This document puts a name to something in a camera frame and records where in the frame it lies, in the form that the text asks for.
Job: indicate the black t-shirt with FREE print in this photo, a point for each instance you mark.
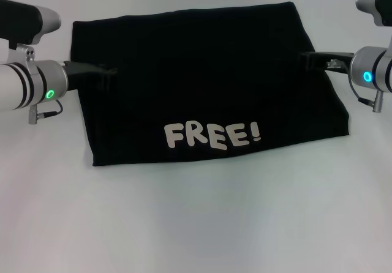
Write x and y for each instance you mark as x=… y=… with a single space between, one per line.
x=196 y=86

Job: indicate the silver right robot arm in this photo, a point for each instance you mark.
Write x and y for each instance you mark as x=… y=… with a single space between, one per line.
x=379 y=68

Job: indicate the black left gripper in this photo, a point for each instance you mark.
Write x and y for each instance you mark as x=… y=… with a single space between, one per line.
x=81 y=74

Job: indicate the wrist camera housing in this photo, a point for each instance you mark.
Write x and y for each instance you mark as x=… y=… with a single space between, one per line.
x=27 y=22
x=372 y=3

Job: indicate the left wrist camera housing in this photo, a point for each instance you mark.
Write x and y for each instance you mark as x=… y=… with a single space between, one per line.
x=27 y=22

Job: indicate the right wrist camera housing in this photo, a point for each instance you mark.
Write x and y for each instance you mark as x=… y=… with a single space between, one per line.
x=372 y=3

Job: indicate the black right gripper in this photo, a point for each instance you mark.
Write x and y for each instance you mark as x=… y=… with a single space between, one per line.
x=333 y=58

